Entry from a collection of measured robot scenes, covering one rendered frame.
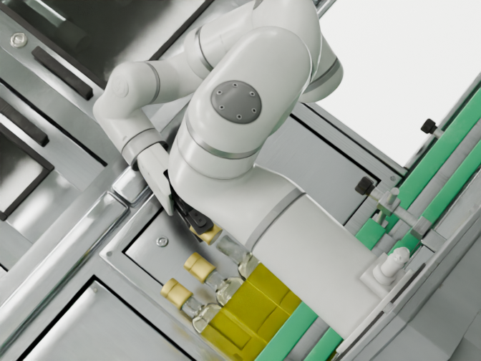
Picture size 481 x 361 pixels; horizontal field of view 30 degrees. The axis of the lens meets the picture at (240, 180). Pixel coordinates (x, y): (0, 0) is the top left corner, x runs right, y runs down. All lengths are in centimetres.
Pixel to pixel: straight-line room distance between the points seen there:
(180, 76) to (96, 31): 34
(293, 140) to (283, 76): 68
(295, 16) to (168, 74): 41
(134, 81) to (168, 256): 33
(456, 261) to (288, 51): 31
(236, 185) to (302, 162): 65
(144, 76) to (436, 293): 77
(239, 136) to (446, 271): 26
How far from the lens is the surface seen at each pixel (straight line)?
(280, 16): 120
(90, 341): 164
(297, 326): 133
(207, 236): 149
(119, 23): 187
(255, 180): 104
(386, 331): 86
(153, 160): 150
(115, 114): 154
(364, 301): 99
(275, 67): 102
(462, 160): 155
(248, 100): 98
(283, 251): 100
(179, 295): 146
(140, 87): 150
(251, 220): 101
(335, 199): 166
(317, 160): 168
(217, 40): 140
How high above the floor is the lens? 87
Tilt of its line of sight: 12 degrees up
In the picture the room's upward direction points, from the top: 52 degrees counter-clockwise
